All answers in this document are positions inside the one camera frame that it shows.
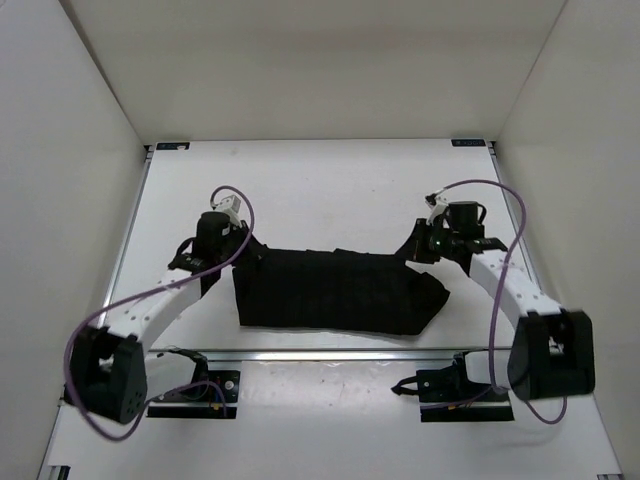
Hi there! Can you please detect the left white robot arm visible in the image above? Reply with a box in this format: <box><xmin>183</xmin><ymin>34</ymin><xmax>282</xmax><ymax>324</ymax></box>
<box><xmin>63</xmin><ymin>209</ymin><xmax>257</xmax><ymax>430</ymax></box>

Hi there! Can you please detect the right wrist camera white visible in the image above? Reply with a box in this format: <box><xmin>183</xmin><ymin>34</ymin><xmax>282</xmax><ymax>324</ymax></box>
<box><xmin>425</xmin><ymin>190</ymin><xmax>449</xmax><ymax>226</ymax></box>

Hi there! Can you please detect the blue table label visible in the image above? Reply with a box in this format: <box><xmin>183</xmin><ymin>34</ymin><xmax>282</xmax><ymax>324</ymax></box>
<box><xmin>451</xmin><ymin>138</ymin><xmax>486</xmax><ymax>148</ymax></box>
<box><xmin>155</xmin><ymin>142</ymin><xmax>190</xmax><ymax>151</ymax></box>

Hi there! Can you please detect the right blue table label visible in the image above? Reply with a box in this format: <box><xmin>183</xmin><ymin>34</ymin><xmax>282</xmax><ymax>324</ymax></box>
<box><xmin>451</xmin><ymin>138</ymin><xmax>486</xmax><ymax>148</ymax></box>

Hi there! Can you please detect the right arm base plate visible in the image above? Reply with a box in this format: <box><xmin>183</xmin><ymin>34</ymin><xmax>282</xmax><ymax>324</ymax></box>
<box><xmin>391</xmin><ymin>352</ymin><xmax>515</xmax><ymax>423</ymax></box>

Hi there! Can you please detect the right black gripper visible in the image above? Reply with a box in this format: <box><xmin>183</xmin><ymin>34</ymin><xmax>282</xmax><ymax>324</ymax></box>
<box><xmin>397</xmin><ymin>219</ymin><xmax>459</xmax><ymax>265</ymax></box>

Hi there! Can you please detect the aluminium table rail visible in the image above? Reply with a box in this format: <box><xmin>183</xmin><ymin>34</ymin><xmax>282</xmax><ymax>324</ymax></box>
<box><xmin>144</xmin><ymin>347</ymin><xmax>466</xmax><ymax>362</ymax></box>

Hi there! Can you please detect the black pleated skirt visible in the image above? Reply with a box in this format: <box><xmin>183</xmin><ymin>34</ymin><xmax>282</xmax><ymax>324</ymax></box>
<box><xmin>233</xmin><ymin>249</ymin><xmax>450</xmax><ymax>336</ymax></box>

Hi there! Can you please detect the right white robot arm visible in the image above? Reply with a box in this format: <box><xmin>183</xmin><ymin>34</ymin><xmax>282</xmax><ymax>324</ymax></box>
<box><xmin>400</xmin><ymin>194</ymin><xmax>595</xmax><ymax>401</ymax></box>

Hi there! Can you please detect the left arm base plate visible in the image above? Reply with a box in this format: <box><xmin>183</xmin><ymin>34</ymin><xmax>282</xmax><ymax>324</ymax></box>
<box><xmin>146</xmin><ymin>362</ymin><xmax>241</xmax><ymax>420</ymax></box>

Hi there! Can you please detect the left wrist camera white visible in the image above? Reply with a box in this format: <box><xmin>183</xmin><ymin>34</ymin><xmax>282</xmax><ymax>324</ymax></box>
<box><xmin>210</xmin><ymin>194</ymin><xmax>242</xmax><ymax>226</ymax></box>

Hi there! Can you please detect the left blue table label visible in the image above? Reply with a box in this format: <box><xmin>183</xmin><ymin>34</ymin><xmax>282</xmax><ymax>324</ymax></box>
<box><xmin>155</xmin><ymin>142</ymin><xmax>190</xmax><ymax>151</ymax></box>

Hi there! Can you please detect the purple cable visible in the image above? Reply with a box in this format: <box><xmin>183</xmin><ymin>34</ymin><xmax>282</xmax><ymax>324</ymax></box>
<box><xmin>64</xmin><ymin>186</ymin><xmax>256</xmax><ymax>442</ymax></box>
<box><xmin>444</xmin><ymin>179</ymin><xmax>569</xmax><ymax>425</ymax></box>

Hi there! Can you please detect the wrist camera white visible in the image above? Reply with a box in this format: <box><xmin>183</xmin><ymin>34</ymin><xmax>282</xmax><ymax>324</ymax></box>
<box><xmin>210</xmin><ymin>194</ymin><xmax>242</xmax><ymax>226</ymax></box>
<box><xmin>425</xmin><ymin>190</ymin><xmax>449</xmax><ymax>226</ymax></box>

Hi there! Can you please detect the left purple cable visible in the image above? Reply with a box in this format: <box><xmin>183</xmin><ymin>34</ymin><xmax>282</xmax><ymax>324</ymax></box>
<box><xmin>64</xmin><ymin>186</ymin><xmax>256</xmax><ymax>442</ymax></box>

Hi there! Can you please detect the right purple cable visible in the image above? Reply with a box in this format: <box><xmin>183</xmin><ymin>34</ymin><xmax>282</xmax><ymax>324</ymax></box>
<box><xmin>444</xmin><ymin>179</ymin><xmax>569</xmax><ymax>425</ymax></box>

